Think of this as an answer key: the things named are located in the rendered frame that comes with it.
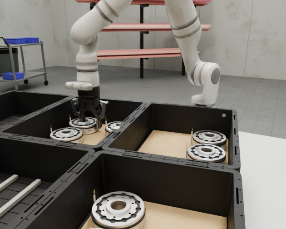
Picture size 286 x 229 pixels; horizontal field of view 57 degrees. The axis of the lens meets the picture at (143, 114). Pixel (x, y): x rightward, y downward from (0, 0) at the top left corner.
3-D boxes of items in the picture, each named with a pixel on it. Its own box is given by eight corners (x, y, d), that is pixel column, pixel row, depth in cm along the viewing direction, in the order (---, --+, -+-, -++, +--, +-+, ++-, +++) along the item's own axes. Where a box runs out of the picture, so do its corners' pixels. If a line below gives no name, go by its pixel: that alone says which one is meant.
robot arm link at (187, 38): (179, 13, 90) (203, 12, 84) (201, 73, 107) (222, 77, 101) (164, 29, 87) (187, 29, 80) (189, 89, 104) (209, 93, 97)
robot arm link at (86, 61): (83, 67, 94) (73, 71, 86) (80, 22, 89) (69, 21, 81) (102, 68, 93) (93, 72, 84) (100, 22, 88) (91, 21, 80)
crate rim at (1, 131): (75, 101, 104) (75, 95, 103) (148, 107, 96) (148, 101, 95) (-7, 141, 68) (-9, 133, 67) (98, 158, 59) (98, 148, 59)
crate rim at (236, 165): (148, 107, 96) (148, 101, 95) (235, 116, 87) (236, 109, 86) (99, 158, 59) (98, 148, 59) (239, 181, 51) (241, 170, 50)
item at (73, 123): (78, 117, 101) (78, 116, 101) (102, 120, 98) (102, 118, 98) (63, 126, 92) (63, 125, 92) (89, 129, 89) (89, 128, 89)
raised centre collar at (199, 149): (197, 146, 75) (197, 145, 75) (215, 148, 74) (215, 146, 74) (197, 154, 71) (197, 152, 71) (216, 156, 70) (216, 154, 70)
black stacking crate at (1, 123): (17, 116, 116) (12, 91, 112) (76, 124, 107) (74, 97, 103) (-80, 158, 80) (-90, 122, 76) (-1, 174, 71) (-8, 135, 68)
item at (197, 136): (193, 130, 88) (193, 129, 88) (224, 132, 86) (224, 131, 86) (192, 143, 79) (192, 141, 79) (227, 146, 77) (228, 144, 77)
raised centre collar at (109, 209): (113, 196, 54) (113, 194, 53) (135, 203, 52) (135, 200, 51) (100, 211, 49) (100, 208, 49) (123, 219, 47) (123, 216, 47)
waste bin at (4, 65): (12, 75, 652) (7, 47, 630) (27, 77, 629) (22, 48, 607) (-9, 79, 607) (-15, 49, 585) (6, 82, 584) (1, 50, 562)
